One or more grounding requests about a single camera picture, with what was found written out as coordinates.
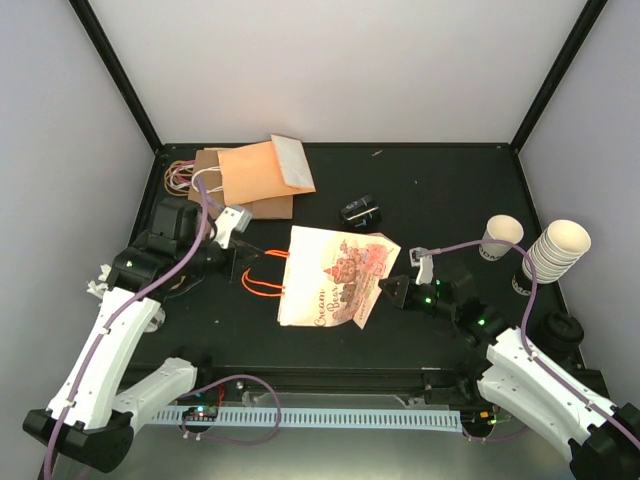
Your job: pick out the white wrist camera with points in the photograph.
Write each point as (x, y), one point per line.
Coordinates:
(422, 259)
(231, 219)

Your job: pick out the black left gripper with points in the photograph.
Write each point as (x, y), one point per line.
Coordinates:
(234, 268)

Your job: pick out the brown pulp cup carrier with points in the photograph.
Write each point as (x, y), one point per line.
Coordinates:
(181, 282)

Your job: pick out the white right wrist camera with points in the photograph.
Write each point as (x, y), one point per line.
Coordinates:
(422, 259)

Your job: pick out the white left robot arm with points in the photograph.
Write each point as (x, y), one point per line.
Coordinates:
(89, 419)

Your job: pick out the single paper coffee cup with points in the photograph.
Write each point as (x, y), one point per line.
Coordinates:
(501, 232)

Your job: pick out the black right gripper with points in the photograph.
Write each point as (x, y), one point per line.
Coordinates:
(402, 297)

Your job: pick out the black coffee cup lid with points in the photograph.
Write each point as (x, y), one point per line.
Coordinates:
(361, 215)

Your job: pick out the orange kraft paper bag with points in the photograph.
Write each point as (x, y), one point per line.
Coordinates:
(271, 169)

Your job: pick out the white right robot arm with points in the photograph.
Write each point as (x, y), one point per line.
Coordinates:
(598, 439)

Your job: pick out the printed white paper bag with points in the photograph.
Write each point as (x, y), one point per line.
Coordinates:
(330, 277)

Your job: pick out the white slotted cable rail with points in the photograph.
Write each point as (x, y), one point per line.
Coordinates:
(328, 418)

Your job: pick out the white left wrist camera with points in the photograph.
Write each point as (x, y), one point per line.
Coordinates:
(231, 219)

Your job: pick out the stack of paper cups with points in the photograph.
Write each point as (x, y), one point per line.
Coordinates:
(560, 246)

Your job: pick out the stack of black lids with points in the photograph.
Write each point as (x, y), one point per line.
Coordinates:
(558, 335)

